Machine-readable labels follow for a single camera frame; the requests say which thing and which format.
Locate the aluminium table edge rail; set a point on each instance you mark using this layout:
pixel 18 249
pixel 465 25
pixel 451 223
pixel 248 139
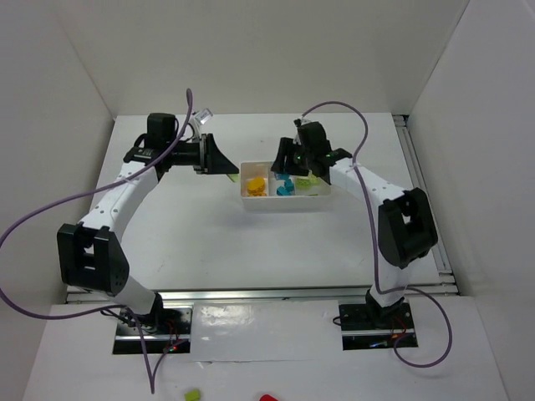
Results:
pixel 77 297

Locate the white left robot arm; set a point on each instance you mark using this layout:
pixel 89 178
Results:
pixel 90 252

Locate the small green lego brick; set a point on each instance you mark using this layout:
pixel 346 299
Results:
pixel 234 178

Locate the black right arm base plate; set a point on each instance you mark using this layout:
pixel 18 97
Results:
pixel 360 332

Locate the white three-compartment container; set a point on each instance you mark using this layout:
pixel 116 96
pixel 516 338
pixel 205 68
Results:
pixel 317 198

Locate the green lego brick foreground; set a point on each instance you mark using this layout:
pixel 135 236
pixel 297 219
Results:
pixel 192 395

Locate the small teal lego block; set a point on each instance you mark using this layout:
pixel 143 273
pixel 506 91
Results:
pixel 282 191

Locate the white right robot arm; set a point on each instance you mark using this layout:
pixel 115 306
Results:
pixel 402 226

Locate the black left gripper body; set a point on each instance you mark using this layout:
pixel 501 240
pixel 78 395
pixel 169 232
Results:
pixel 207 153

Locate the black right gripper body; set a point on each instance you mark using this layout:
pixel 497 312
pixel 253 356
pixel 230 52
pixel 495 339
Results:
pixel 290 156

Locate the red object at edge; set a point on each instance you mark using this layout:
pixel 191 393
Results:
pixel 268 397

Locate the yellow butterfly lego block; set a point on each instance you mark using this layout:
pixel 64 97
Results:
pixel 257 184

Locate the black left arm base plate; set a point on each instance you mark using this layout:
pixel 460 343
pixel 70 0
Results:
pixel 172 333

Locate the teal two-by-two lego brick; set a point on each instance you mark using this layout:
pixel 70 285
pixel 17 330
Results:
pixel 287 182

